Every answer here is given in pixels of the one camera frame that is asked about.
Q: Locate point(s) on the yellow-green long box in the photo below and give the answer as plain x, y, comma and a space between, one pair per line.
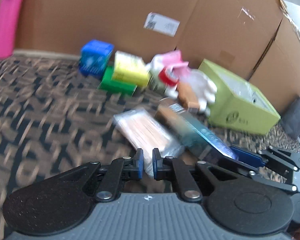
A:
128, 68

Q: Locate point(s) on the small brown box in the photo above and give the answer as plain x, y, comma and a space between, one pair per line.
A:
188, 97

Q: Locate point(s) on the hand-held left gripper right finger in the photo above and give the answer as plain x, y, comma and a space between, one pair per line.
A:
157, 163

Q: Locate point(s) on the small plain green box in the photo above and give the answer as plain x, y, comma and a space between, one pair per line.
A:
115, 86

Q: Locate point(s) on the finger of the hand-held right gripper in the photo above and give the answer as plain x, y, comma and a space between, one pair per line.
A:
247, 156
270, 180

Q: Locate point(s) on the white glove with pink cuff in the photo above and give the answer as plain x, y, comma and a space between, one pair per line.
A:
173, 60
205, 87

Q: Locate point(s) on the grey bag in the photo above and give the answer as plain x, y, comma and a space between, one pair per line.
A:
296, 118

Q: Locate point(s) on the dark blue box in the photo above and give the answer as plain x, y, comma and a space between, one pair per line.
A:
202, 132

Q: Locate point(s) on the bright blue box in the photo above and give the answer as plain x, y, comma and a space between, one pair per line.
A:
95, 55

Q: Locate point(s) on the white shipping label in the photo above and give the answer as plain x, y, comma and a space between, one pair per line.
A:
161, 24

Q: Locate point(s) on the large cardboard wall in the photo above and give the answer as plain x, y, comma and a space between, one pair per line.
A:
102, 15

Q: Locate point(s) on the cardboard box with torn tape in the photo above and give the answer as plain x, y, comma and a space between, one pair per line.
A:
287, 75

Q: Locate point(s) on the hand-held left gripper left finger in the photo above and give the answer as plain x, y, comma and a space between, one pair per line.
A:
139, 162

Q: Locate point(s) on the pink thermos bottle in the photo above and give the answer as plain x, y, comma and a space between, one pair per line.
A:
7, 22

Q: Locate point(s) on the light green shoebox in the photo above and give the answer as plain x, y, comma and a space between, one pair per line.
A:
240, 110

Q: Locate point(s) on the clear plastic packet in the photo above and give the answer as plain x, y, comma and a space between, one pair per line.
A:
150, 135

